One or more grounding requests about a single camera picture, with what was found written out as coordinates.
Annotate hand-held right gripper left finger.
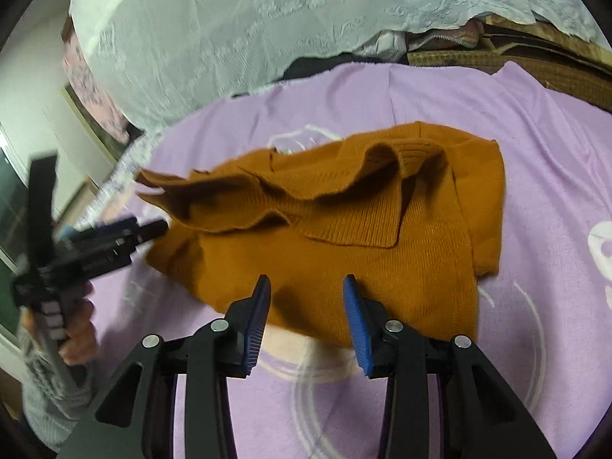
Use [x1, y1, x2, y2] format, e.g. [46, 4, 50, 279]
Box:
[57, 275, 272, 459]

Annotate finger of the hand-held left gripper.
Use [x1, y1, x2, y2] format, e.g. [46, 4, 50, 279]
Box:
[128, 219, 169, 250]
[67, 216, 140, 244]

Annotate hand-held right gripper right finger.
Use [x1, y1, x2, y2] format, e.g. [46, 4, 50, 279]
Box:
[343, 275, 558, 459]

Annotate orange knit sweater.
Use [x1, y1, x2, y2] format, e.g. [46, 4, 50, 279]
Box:
[135, 122, 506, 350]

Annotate person's left forearm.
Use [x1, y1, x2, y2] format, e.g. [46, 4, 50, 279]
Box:
[16, 330, 99, 452]

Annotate person's left hand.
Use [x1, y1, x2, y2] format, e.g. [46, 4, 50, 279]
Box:
[21, 280, 99, 366]

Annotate white floral cloth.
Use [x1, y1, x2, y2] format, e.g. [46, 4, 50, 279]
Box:
[93, 131, 166, 202]

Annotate pink floral cloth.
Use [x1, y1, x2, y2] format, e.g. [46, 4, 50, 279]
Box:
[62, 26, 139, 144]

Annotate white lace cloth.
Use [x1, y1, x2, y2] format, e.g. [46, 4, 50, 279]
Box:
[69, 0, 591, 127]

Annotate purple printed bedsheet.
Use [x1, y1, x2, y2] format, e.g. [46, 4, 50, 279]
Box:
[88, 60, 612, 459]

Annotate pale bundled cloth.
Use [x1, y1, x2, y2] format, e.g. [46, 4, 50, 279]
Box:
[356, 21, 483, 58]

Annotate woven straw mat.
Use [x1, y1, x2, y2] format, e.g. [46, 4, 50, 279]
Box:
[406, 14, 612, 111]

